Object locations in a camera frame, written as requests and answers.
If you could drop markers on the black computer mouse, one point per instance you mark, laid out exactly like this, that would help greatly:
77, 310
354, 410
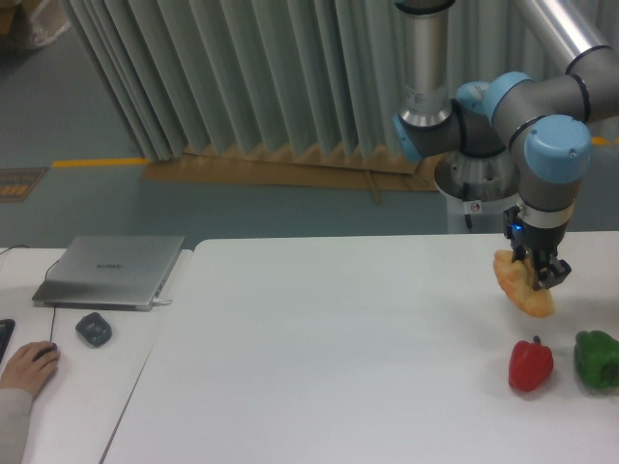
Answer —
49, 349

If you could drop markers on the green bell pepper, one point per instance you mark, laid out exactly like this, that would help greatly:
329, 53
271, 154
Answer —
596, 359

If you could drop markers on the silver closed laptop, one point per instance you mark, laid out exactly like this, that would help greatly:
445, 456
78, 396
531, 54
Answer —
125, 272

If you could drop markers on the red bell pepper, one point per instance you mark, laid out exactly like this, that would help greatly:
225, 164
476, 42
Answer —
530, 365

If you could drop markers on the person's bare hand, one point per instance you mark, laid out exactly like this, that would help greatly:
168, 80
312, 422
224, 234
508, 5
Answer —
21, 373

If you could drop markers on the brown cardboard sheet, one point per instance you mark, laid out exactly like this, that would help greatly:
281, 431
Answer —
379, 173

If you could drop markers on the black keyboard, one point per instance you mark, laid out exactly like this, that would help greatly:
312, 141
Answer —
7, 327

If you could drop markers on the grey sleeved forearm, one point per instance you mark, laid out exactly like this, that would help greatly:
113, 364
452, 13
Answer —
16, 406

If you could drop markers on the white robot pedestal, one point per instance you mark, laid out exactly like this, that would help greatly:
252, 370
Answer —
477, 191

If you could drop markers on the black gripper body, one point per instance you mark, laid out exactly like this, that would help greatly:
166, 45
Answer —
540, 243

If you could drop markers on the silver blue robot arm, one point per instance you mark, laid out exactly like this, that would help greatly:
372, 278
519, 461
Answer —
544, 125

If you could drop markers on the dark grey earbuds case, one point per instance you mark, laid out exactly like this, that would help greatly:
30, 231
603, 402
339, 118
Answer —
94, 329

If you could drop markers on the white usb plug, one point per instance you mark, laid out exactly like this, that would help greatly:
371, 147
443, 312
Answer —
160, 302

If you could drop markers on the grey-green folding curtain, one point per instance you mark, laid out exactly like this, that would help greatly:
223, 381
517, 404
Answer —
354, 83

